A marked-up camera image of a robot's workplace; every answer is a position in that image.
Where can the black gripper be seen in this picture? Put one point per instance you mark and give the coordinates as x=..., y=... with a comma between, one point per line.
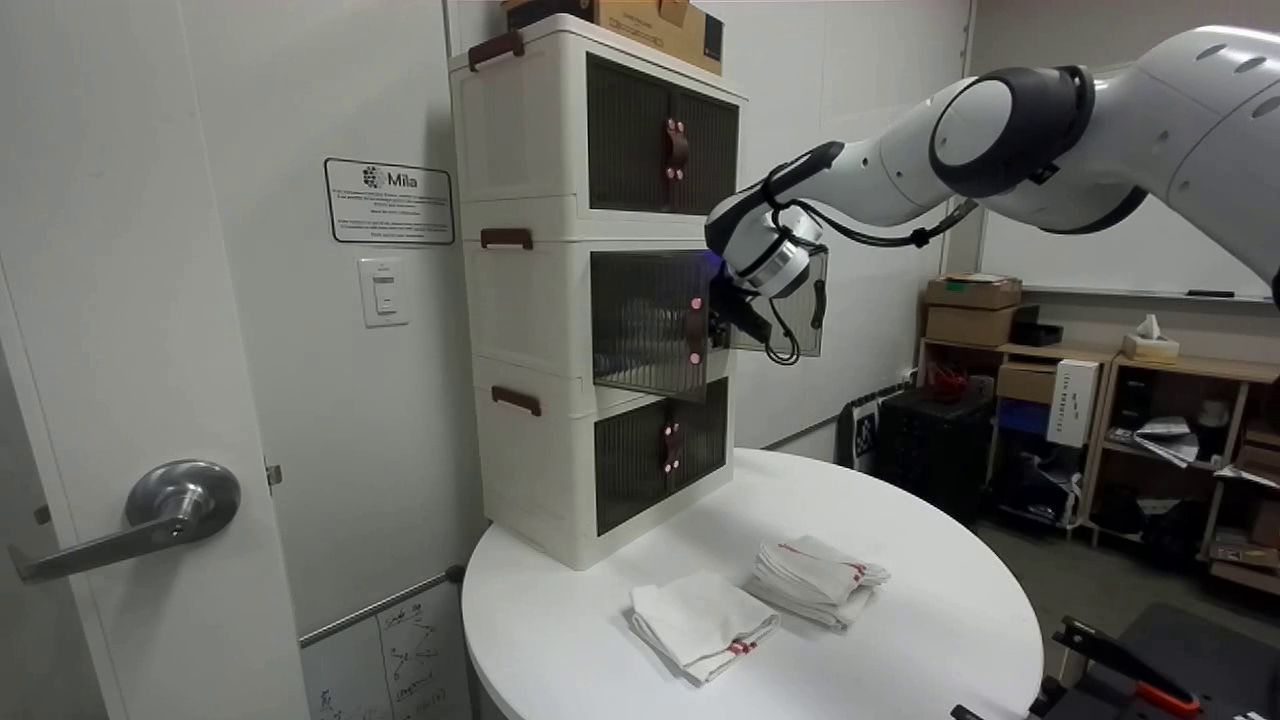
x=777, y=327

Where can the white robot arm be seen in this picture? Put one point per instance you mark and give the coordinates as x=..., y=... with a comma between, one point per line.
x=1200, y=123

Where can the smoked cabinet door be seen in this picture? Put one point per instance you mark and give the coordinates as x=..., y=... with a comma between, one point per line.
x=816, y=318
x=641, y=320

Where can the white towel red stripes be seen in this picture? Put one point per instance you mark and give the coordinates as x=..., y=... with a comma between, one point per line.
x=812, y=580

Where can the white three-tier cabinet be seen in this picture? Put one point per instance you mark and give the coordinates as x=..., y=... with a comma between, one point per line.
x=532, y=162

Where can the white towel small red mark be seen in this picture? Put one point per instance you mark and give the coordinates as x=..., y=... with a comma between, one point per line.
x=693, y=620

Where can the cardboard box on cabinet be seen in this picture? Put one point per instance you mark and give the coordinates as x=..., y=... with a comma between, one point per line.
x=653, y=24

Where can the brown cardboard box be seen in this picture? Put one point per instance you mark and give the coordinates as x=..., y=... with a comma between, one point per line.
x=970, y=331

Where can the black storage box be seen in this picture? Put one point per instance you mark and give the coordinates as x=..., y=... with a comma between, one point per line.
x=941, y=443

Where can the flat cardboard box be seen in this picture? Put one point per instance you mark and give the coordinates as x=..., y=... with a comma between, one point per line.
x=973, y=294

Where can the small black box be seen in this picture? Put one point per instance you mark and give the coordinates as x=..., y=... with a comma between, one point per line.
x=1037, y=331

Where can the white hanging bag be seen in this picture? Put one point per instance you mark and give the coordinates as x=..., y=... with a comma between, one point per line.
x=1073, y=403

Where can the tissue box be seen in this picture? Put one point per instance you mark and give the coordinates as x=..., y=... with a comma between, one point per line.
x=1150, y=346

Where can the wooden shelf unit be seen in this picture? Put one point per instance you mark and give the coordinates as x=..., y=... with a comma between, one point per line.
x=1172, y=370

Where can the door latch plate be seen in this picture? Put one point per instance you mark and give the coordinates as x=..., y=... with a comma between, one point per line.
x=274, y=473

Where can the silver door lever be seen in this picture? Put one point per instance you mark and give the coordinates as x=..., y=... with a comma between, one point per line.
x=180, y=503

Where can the white room door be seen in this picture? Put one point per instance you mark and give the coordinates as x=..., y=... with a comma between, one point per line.
x=135, y=333

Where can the wall whiteboard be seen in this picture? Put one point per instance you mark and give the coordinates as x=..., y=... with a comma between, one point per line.
x=1066, y=265

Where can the white light switch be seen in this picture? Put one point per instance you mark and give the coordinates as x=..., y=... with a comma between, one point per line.
x=387, y=288

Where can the white wall sign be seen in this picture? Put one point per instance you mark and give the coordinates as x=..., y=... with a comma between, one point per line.
x=387, y=201

